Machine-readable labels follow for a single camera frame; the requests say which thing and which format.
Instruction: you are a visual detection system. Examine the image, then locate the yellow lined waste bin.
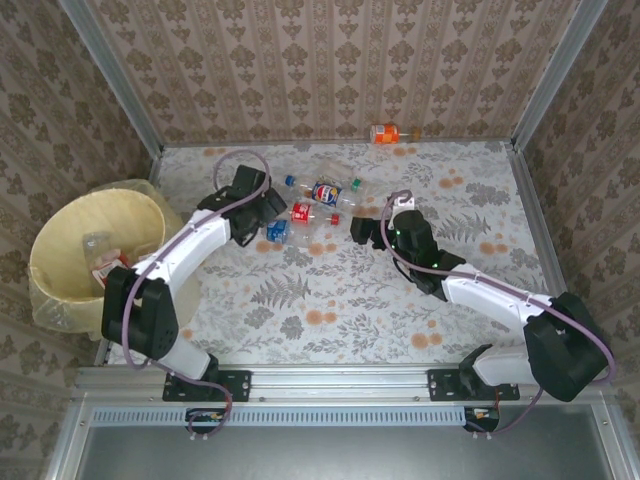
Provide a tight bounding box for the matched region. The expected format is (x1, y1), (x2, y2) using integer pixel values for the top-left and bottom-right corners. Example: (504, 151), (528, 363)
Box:
(27, 178), (201, 344)

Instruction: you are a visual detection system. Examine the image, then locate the beige round bin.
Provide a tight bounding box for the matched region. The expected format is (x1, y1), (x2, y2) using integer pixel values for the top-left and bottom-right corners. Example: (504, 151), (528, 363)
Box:
(28, 191), (199, 341)

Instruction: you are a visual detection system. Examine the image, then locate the Pepsi bottle with blue cap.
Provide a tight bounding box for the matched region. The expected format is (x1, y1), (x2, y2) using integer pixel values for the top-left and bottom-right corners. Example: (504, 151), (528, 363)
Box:
(283, 173), (364, 209)

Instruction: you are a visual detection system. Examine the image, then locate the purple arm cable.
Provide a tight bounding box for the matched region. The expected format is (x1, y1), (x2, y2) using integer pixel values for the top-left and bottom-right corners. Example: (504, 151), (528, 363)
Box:
(379, 189), (617, 441)
(121, 148), (274, 444)

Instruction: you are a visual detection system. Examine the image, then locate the red label red cap bottle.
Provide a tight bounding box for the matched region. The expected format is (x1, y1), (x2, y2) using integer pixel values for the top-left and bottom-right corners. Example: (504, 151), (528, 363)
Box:
(290, 201), (342, 231)

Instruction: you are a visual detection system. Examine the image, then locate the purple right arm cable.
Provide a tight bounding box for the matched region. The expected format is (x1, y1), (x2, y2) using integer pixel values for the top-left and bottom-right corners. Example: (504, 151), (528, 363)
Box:
(379, 189), (617, 441)

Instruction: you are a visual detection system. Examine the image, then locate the grey metal panel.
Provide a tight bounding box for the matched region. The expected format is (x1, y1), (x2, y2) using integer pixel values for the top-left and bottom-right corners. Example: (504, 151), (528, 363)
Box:
(47, 404), (640, 480)

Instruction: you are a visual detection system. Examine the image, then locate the amber bottle red white label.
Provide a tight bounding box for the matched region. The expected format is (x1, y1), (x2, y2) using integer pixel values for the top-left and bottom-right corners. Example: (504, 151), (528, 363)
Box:
(91, 248), (129, 290)

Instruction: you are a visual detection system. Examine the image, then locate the clear bottle with green cap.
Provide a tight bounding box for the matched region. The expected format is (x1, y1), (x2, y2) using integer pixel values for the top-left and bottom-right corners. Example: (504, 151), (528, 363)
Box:
(319, 160), (363, 193)

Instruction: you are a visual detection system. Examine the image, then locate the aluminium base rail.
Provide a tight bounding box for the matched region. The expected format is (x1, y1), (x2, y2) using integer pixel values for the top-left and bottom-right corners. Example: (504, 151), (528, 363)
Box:
(74, 363), (615, 407)

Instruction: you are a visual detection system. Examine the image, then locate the clear bottle with white label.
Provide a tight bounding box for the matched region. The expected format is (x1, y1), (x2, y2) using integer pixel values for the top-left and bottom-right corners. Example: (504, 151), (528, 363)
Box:
(81, 231), (115, 261)

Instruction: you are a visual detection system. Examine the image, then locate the grey slotted cable duct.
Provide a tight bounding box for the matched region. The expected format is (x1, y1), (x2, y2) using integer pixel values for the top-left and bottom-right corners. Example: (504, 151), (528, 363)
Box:
(92, 405), (471, 427)

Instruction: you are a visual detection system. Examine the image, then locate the aluminium frame post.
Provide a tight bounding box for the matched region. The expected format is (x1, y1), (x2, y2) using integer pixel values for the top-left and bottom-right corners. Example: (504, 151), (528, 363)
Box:
(509, 0), (610, 151)
(55, 0), (165, 156)

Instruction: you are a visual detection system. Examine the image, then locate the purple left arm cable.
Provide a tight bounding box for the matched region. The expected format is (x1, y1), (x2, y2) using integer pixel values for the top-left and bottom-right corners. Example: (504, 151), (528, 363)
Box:
(121, 148), (274, 444)

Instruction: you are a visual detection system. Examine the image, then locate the blue label white cap bottle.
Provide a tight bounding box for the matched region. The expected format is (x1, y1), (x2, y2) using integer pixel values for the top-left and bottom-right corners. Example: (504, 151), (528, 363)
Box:
(254, 218), (293, 254)

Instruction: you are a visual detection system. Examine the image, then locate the orange label bottle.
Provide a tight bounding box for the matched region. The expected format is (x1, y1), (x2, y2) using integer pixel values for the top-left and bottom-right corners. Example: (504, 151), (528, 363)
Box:
(368, 122), (424, 146)

